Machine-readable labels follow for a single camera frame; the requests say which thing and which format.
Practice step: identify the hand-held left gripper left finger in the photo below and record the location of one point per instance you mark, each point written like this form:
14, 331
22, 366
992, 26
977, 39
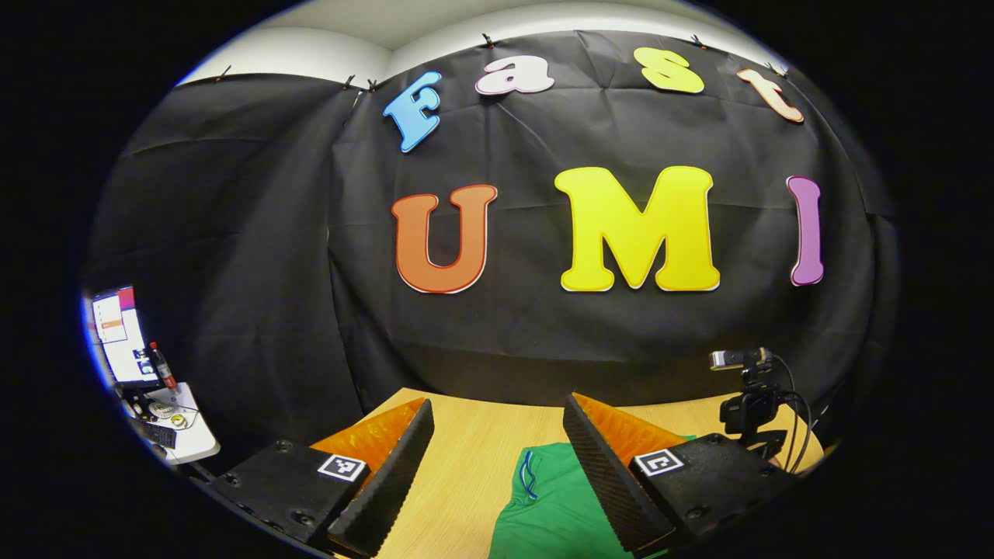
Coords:
396, 485

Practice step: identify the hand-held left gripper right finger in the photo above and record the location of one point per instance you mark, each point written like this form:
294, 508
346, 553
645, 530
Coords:
606, 481

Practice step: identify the green T-shirt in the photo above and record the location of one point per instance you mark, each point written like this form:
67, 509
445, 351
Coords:
555, 512

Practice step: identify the silver webcam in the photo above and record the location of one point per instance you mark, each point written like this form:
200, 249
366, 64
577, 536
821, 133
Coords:
730, 359

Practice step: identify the white side table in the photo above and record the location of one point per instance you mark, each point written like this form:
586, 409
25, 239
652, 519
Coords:
198, 442

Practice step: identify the black keyboard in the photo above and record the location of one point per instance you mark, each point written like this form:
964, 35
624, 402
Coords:
159, 435

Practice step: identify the red bottle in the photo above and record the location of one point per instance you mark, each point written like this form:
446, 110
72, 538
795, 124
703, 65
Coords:
163, 371

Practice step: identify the black backdrop cloth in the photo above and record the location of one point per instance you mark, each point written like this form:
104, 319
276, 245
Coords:
311, 233

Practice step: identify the computer monitor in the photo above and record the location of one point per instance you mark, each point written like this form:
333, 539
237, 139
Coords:
120, 334

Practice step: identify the row of black cloth clips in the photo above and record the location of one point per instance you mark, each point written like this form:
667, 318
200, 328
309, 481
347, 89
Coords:
487, 40

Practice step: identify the black camera on stand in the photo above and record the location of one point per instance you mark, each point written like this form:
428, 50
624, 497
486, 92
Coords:
749, 411

